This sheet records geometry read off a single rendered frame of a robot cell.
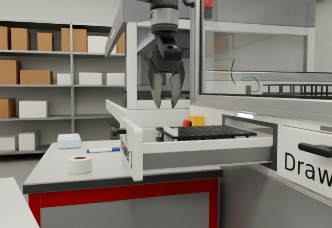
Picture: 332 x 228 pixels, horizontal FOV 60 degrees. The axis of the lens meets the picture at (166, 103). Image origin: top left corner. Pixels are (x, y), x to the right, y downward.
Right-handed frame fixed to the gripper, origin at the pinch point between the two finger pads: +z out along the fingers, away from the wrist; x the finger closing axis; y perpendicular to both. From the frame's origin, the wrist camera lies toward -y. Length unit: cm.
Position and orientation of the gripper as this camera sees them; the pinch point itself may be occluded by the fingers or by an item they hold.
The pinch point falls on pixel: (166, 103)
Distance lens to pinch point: 75.8
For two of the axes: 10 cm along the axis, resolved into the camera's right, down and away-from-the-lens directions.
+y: -2.5, -0.4, 9.7
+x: -9.7, 0.1, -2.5
